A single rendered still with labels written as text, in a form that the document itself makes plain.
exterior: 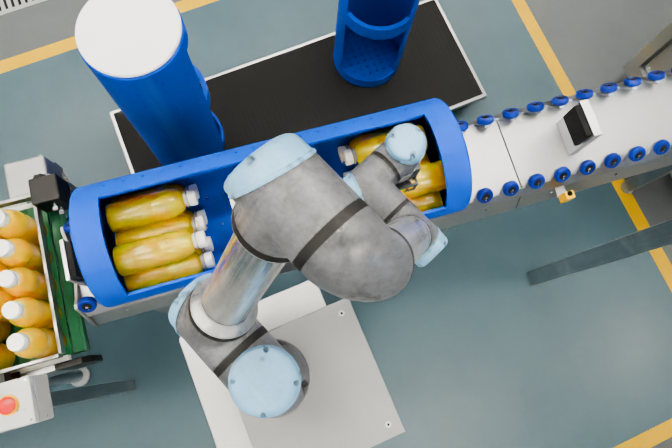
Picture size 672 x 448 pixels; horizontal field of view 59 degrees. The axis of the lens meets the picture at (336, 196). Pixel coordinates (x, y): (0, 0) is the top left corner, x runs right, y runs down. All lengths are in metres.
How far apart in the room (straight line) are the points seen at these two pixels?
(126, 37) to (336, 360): 1.00
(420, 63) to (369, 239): 2.03
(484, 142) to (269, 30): 1.44
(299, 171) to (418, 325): 1.88
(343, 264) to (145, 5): 1.22
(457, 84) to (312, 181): 2.01
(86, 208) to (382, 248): 0.82
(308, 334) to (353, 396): 0.15
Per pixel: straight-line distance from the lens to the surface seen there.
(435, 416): 2.55
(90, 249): 1.35
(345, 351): 1.26
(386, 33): 2.20
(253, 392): 1.04
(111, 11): 1.77
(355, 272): 0.69
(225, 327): 1.01
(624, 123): 1.91
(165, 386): 2.54
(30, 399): 1.51
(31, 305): 1.56
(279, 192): 0.69
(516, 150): 1.75
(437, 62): 2.69
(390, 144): 1.09
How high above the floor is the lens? 2.48
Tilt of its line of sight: 75 degrees down
